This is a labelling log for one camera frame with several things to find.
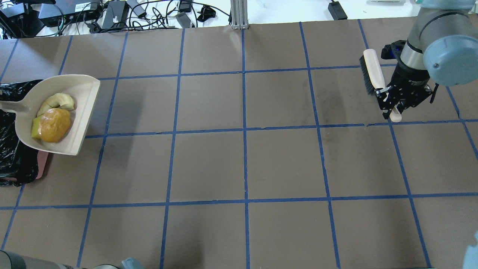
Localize beige dustpan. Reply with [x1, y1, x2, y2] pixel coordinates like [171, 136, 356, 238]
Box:
[0, 74, 100, 155]

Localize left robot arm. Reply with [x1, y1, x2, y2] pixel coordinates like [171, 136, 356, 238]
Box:
[0, 250, 145, 269]

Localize black trash bag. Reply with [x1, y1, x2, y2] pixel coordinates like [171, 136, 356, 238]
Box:
[0, 80, 41, 187]

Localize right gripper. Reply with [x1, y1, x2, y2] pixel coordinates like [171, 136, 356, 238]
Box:
[375, 64, 438, 121]

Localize beige hand brush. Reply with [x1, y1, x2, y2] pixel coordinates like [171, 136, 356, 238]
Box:
[360, 48, 402, 123]

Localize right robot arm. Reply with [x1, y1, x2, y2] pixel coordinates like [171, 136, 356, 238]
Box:
[360, 0, 478, 123]

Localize black power adapter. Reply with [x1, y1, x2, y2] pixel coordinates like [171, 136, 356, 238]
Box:
[328, 0, 348, 21]

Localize pink bin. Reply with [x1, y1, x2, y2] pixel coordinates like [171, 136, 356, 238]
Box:
[36, 151, 49, 179]

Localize aluminium frame post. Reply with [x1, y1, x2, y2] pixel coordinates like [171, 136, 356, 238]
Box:
[230, 0, 249, 30]

